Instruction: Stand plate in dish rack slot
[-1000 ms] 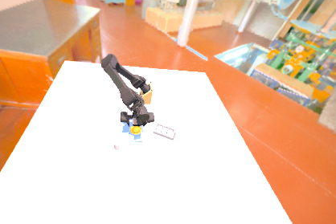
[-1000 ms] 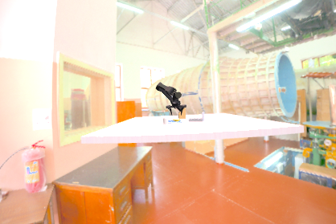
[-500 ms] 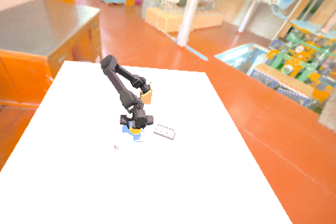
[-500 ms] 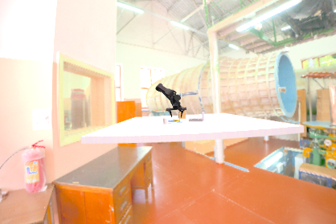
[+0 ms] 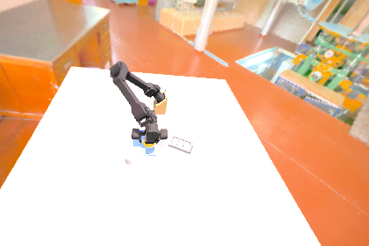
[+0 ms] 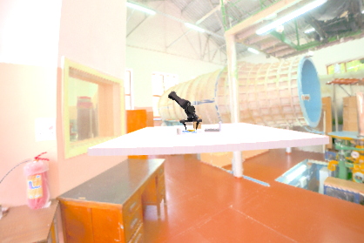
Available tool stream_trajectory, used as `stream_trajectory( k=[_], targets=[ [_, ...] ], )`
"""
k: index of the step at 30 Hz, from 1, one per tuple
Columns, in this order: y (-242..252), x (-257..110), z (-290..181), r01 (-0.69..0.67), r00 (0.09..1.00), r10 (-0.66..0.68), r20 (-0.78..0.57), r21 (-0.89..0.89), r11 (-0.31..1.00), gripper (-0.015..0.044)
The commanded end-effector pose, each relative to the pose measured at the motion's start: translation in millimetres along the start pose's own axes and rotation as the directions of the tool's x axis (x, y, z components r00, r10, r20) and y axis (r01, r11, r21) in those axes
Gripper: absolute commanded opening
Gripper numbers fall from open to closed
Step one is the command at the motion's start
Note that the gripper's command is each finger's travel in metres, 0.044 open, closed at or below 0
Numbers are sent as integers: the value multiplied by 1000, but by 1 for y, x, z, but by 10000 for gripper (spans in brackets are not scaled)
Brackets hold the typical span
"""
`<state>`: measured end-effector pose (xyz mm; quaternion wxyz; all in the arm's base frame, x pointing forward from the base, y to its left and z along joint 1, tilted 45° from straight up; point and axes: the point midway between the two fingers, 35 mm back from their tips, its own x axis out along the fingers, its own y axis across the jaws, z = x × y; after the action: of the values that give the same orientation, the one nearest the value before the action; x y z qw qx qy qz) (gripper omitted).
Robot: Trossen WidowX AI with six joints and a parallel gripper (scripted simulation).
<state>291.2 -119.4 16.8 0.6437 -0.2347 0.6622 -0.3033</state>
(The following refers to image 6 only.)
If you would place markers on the white dish rack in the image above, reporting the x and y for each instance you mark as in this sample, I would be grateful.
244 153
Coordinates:
214 130

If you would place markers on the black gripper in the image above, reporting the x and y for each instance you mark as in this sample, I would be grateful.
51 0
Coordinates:
195 120

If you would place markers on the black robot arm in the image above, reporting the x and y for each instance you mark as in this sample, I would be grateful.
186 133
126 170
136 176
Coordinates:
185 104

